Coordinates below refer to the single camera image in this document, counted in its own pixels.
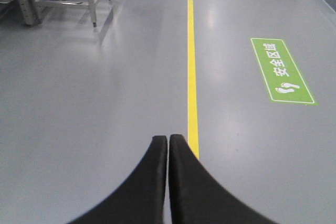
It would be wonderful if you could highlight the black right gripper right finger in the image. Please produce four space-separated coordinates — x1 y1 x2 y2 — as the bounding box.
169 134 273 223

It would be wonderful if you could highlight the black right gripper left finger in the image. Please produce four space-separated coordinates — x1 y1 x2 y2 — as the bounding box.
71 135 167 223

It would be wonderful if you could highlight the green floor safety sign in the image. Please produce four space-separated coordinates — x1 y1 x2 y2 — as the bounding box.
250 38 318 105

